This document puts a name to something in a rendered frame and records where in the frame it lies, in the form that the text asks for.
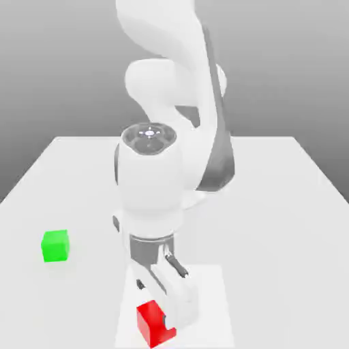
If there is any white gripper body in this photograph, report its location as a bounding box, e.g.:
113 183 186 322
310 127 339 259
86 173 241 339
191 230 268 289
135 262 200 328

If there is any small red cube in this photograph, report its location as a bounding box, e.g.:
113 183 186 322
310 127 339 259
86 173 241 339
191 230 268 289
136 299 177 349

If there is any small green cube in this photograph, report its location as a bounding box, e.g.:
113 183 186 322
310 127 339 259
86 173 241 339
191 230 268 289
40 229 70 263

